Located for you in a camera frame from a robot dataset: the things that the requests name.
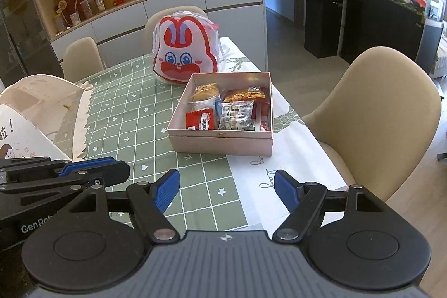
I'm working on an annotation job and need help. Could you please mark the red white rabbit bag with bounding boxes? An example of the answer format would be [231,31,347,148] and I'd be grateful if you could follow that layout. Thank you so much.
[151,6,221,85]

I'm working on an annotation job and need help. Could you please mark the black white snack packet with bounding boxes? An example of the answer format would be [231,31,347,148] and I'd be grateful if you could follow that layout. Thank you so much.
[218,101,255,131]

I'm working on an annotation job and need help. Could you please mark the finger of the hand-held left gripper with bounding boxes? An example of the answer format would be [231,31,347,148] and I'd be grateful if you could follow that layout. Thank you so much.
[0,160,130,206]
[0,156,116,182]

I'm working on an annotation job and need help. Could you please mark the gold ornament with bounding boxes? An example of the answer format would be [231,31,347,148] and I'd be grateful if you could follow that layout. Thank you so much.
[52,0,79,30]

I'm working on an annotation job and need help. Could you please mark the yellow bread packet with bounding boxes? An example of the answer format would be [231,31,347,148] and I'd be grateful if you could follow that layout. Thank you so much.
[191,83,221,103]

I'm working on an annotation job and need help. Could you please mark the black fish tank cabinet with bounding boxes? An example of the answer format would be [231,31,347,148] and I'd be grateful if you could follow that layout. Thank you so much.
[340,0,444,75]

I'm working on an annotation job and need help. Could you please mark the red foil snack packet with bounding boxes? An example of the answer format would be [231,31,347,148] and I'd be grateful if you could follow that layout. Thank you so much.
[223,87,266,104]

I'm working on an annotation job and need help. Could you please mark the black water dispenser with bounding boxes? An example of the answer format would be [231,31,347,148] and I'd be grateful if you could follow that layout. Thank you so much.
[305,0,344,58]

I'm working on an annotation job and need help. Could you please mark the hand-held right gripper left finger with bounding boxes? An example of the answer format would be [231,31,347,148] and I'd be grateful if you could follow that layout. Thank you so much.
[68,169,180,243]

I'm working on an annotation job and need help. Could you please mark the green checked tablecloth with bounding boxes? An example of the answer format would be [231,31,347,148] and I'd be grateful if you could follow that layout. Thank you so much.
[75,54,250,232]

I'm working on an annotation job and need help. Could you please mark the pink cardboard box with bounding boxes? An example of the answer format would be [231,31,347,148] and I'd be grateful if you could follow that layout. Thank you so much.
[167,72,274,157]

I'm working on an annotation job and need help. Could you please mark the red packet with white label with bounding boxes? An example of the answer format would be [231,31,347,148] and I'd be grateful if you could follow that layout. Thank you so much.
[185,109,217,131]

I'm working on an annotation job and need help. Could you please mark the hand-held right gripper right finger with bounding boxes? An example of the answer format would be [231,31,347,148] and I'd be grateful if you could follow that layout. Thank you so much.
[272,170,385,243]

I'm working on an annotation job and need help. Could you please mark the white floral tablecloth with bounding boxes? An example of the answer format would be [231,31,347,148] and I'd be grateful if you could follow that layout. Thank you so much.
[218,36,350,232]

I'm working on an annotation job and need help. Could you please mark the dark glass door cabinet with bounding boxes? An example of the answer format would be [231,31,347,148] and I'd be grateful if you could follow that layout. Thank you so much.
[0,0,63,89]

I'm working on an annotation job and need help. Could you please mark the large beige chair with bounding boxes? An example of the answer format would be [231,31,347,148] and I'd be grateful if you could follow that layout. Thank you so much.
[301,47,441,204]

